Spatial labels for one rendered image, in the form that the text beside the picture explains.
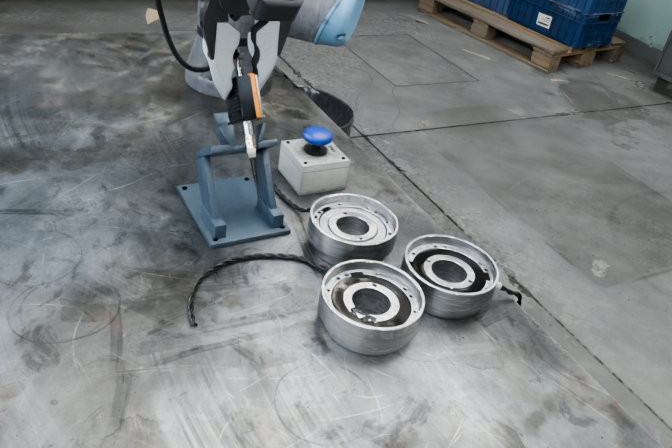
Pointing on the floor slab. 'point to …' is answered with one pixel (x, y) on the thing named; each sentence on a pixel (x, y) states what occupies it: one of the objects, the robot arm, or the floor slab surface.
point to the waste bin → (338, 111)
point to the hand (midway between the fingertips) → (242, 89)
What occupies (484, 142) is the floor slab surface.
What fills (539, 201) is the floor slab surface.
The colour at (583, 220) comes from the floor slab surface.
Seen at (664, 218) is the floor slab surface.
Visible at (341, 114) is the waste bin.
